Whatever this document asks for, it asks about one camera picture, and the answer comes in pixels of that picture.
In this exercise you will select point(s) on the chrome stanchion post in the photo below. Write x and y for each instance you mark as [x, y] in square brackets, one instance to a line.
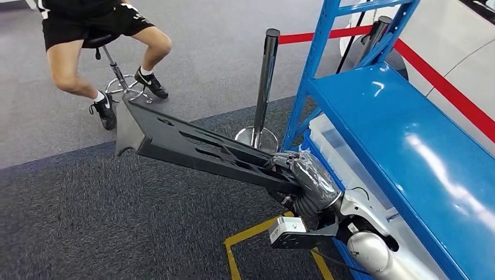
[265, 85]
[381, 27]

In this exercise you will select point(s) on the person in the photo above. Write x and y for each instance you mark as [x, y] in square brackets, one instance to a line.
[65, 69]

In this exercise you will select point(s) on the red barrier belt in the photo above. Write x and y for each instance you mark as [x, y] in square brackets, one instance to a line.
[444, 87]
[301, 38]

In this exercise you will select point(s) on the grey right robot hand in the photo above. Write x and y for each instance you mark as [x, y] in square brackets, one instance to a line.
[313, 176]

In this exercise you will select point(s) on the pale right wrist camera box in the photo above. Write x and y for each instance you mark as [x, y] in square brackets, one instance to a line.
[288, 228]

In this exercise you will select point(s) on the blue metal shelf rack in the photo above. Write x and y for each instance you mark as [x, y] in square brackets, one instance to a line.
[406, 127]

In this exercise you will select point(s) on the long black plastic part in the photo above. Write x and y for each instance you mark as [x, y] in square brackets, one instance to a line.
[174, 139]

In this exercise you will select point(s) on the yellow floor tape square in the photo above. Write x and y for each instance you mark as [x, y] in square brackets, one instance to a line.
[247, 234]

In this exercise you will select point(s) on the thin black rod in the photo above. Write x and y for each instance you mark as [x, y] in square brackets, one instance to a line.
[350, 42]

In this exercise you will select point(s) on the clear plastic storage bin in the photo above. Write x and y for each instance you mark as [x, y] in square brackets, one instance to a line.
[336, 150]

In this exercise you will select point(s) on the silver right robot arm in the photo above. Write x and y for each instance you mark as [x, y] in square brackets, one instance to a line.
[367, 251]

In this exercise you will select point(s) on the black seat chrome stool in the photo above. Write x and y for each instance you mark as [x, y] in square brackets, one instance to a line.
[116, 71]

